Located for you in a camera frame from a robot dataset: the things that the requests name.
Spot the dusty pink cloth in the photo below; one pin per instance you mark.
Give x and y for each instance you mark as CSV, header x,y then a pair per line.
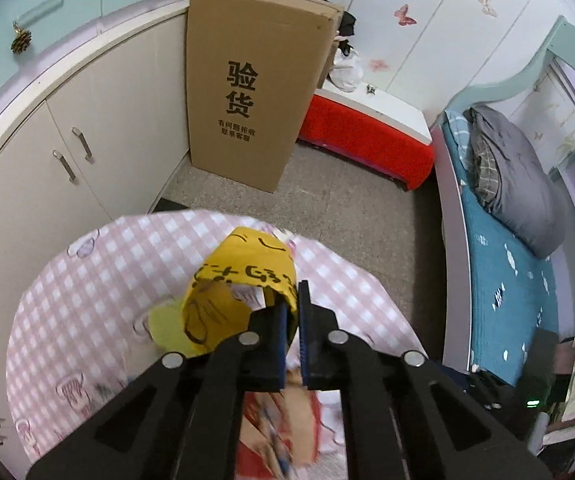
x,y
566,360

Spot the pink checked tablecloth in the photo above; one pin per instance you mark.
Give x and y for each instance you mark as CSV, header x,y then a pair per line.
x,y
92,285

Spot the dark plaid blanket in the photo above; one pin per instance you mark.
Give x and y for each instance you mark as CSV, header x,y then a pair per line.
x,y
485,175

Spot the grey duvet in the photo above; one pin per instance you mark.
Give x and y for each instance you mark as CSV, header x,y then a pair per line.
x,y
517,175

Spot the yellow printed paper bag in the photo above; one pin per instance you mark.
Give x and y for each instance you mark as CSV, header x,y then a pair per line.
x,y
247,260

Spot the bed with blue printed sheet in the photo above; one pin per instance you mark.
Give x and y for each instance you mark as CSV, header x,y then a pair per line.
x,y
497,270

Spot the large cardboard box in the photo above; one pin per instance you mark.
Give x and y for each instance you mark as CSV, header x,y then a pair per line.
x,y
247,85

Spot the pale pink butterfly sticker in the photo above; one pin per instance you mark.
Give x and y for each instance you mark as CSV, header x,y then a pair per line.
x,y
378,64

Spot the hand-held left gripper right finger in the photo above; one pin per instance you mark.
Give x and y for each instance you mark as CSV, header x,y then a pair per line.
x,y
304,345

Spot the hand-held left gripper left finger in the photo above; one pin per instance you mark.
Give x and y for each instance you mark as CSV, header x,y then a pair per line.
x,y
283,345

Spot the white plastic bag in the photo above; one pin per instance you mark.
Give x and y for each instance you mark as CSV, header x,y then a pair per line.
x,y
345,75

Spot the black clothes pile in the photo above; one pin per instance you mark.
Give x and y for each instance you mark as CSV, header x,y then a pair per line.
x,y
347,30

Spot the beige butterfly wall sticker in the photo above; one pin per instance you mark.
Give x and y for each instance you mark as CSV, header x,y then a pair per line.
x,y
487,4

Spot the yellow-green paper piece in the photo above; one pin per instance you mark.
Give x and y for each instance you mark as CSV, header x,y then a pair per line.
x,y
165,327

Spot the pine cone ornament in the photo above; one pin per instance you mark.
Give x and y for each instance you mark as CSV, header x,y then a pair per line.
x,y
21,40

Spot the light blue upper cabinet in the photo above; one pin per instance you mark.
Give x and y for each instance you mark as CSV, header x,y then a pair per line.
x,y
42,10

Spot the red covered bench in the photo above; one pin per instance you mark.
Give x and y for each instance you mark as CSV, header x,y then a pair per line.
x,y
362,135

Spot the light blue checked pillow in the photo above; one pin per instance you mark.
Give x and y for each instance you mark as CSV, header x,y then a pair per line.
x,y
457,132

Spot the pink butterfly wall sticker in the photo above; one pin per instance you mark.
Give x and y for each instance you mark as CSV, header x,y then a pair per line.
x,y
405,15

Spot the cream floor cabinet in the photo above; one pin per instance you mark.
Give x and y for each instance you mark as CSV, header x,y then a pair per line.
x,y
17,210

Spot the red paper bag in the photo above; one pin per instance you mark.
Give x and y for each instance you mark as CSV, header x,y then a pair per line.
x,y
267,425

